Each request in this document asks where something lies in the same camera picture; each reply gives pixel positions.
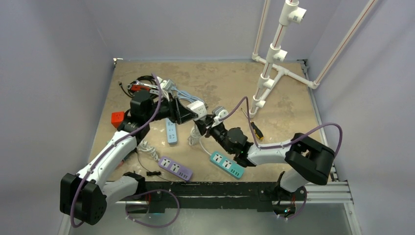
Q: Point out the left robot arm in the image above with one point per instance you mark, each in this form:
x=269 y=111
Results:
x=110 y=159

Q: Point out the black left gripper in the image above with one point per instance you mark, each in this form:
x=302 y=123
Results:
x=177 y=112

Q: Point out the light blue power strip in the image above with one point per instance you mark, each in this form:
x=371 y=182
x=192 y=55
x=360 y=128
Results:
x=171 y=132

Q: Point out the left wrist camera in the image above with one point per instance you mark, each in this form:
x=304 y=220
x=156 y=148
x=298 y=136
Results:
x=167 y=85

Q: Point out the white cube power socket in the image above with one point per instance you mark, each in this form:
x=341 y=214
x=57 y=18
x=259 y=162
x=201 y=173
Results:
x=198 y=107

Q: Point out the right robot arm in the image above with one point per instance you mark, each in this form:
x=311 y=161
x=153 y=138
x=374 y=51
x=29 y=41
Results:
x=310 y=161

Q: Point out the aluminium frame rail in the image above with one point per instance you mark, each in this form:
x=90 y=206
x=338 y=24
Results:
x=332 y=193

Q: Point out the white PVC pipe frame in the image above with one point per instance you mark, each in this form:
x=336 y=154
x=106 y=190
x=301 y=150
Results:
x=291 y=13

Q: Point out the yellow black screwdriver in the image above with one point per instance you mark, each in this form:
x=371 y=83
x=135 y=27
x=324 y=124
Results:
x=257 y=132

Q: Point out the red cube socket adapter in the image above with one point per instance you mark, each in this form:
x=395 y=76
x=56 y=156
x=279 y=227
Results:
x=117 y=118

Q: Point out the purple power strip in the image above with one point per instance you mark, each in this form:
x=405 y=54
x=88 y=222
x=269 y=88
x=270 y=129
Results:
x=175 y=168

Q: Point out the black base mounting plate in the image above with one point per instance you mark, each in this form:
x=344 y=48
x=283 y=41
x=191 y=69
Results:
x=259 y=196

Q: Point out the teal power strip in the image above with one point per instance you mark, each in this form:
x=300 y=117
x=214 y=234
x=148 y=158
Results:
x=227 y=165

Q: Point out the red handled adjustable wrench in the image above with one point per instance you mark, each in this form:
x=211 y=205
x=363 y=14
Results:
x=139 y=86

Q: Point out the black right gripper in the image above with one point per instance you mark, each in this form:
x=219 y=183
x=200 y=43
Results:
x=210 y=125

